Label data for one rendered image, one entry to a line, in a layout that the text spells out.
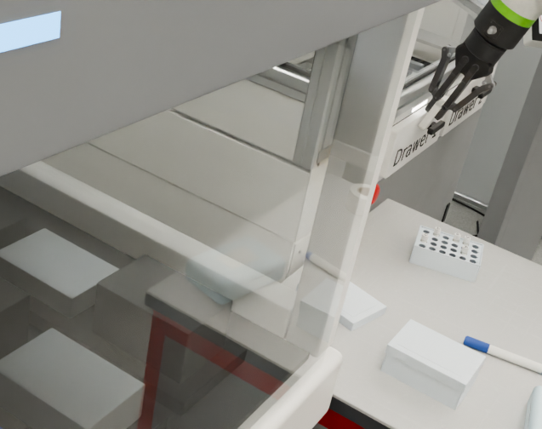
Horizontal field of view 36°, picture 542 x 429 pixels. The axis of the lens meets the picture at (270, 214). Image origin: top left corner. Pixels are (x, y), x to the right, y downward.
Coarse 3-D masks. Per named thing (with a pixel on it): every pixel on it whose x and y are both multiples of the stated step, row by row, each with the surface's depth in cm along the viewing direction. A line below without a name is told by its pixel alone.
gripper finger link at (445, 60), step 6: (444, 48) 165; (444, 54) 166; (444, 60) 166; (438, 66) 167; (444, 66) 167; (438, 72) 168; (444, 72) 170; (432, 78) 169; (438, 78) 168; (432, 84) 169; (438, 84) 171; (432, 90) 170
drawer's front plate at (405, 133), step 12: (444, 96) 187; (408, 120) 171; (420, 120) 176; (396, 132) 166; (408, 132) 172; (420, 132) 179; (396, 144) 168; (408, 144) 175; (384, 156) 169; (396, 156) 171; (408, 156) 179; (384, 168) 170; (396, 168) 174
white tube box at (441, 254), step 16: (416, 240) 156; (432, 240) 158; (448, 240) 159; (416, 256) 155; (432, 256) 154; (448, 256) 153; (464, 256) 155; (480, 256) 156; (448, 272) 155; (464, 272) 154
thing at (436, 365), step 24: (408, 336) 127; (432, 336) 129; (384, 360) 127; (408, 360) 124; (432, 360) 123; (456, 360) 125; (480, 360) 126; (408, 384) 126; (432, 384) 123; (456, 384) 121; (456, 408) 123
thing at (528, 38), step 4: (536, 20) 230; (536, 24) 230; (532, 28) 229; (536, 28) 229; (528, 32) 231; (532, 32) 229; (536, 32) 229; (524, 36) 233; (528, 36) 230; (532, 36) 229; (536, 36) 229; (540, 36) 229; (524, 40) 232; (528, 40) 230; (532, 40) 229; (536, 40) 229; (540, 40) 229; (524, 44) 233; (528, 44) 232; (532, 44) 232; (536, 44) 232; (540, 44) 232
